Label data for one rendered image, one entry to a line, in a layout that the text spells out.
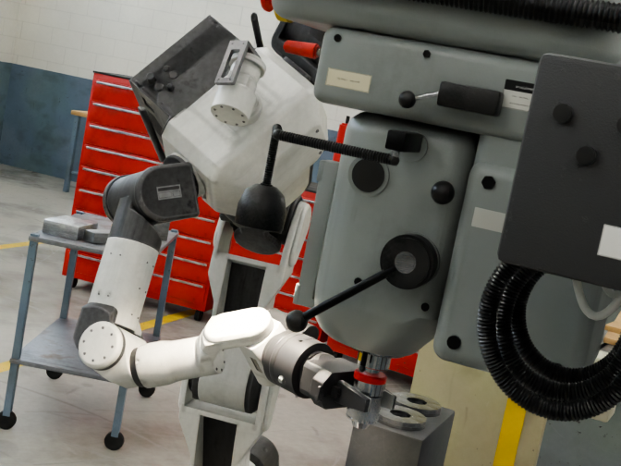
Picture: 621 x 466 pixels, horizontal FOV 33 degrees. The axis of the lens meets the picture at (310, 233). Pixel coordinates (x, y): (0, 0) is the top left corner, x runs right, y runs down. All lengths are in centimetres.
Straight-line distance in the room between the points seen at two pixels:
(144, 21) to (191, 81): 1022
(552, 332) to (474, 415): 199
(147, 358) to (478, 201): 65
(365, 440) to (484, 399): 155
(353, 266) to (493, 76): 31
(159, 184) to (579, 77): 93
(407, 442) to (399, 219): 49
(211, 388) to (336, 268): 87
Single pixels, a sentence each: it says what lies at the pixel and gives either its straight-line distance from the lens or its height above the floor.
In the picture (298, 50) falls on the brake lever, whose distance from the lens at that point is 161.
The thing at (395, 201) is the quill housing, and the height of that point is 152.
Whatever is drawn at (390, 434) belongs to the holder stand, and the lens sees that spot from 173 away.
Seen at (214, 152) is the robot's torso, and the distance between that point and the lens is 181.
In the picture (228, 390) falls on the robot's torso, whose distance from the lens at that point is 220.
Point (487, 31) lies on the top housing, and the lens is 131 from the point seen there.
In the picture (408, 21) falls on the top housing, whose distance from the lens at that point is 133.
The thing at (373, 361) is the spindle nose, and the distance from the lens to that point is 147.
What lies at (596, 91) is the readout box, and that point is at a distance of 104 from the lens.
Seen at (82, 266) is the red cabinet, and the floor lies 17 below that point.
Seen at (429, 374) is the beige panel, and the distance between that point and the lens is 329.
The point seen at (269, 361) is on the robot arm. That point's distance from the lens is 158.
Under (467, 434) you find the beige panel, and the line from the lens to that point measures 330.
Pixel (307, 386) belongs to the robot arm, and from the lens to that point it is 153.
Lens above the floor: 165
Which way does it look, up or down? 8 degrees down
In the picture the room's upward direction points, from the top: 11 degrees clockwise
